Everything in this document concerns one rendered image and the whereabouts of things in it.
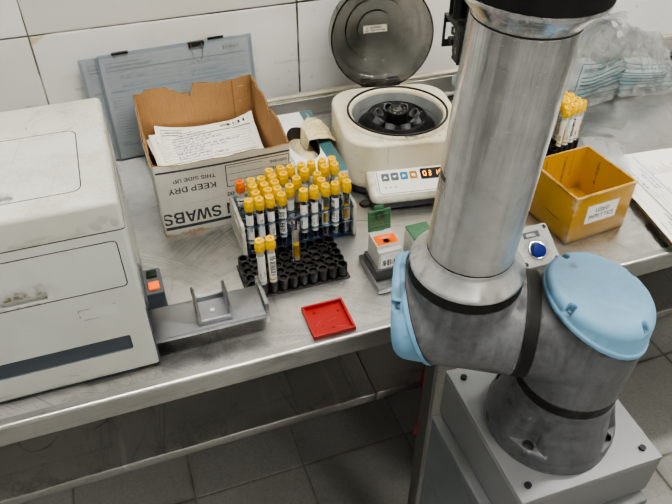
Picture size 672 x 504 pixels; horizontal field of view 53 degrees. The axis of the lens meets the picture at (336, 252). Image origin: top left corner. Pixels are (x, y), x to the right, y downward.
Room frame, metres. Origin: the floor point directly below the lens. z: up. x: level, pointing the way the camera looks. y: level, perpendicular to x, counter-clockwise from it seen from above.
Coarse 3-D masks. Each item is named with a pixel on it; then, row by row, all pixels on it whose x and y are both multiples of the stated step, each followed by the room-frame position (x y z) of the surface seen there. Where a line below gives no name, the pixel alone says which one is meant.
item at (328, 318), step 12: (336, 300) 0.77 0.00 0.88; (312, 312) 0.75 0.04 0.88; (324, 312) 0.75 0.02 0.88; (336, 312) 0.75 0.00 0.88; (348, 312) 0.74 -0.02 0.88; (312, 324) 0.72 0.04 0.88; (324, 324) 0.72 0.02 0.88; (336, 324) 0.72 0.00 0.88; (348, 324) 0.72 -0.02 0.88; (312, 336) 0.70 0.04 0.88; (324, 336) 0.70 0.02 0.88
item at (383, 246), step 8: (376, 232) 0.86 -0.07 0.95; (384, 232) 0.86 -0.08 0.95; (392, 232) 0.86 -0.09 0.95; (368, 240) 0.85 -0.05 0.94; (376, 240) 0.84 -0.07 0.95; (384, 240) 0.84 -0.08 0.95; (392, 240) 0.84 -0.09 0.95; (368, 248) 0.85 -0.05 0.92; (376, 248) 0.82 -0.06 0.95; (384, 248) 0.82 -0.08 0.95; (392, 248) 0.82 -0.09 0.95; (400, 248) 0.82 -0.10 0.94; (376, 256) 0.82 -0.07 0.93; (384, 256) 0.81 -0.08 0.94; (392, 256) 0.82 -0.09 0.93; (376, 264) 0.82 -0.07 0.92; (384, 264) 0.82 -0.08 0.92; (392, 264) 0.82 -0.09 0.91
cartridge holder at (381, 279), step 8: (360, 256) 0.87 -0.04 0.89; (368, 256) 0.84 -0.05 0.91; (368, 264) 0.84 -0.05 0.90; (368, 272) 0.83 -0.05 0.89; (376, 272) 0.81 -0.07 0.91; (384, 272) 0.81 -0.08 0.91; (392, 272) 0.82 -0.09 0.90; (376, 280) 0.81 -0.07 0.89; (384, 280) 0.81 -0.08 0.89; (376, 288) 0.80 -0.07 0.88; (384, 288) 0.79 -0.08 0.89
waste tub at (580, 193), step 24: (552, 168) 1.05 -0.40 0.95; (576, 168) 1.08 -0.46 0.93; (600, 168) 1.04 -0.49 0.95; (552, 192) 0.97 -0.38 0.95; (576, 192) 1.07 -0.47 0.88; (600, 192) 0.94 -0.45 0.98; (624, 192) 0.96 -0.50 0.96; (552, 216) 0.96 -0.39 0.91; (576, 216) 0.92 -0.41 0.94; (600, 216) 0.94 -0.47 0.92; (624, 216) 0.97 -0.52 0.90; (576, 240) 0.93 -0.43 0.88
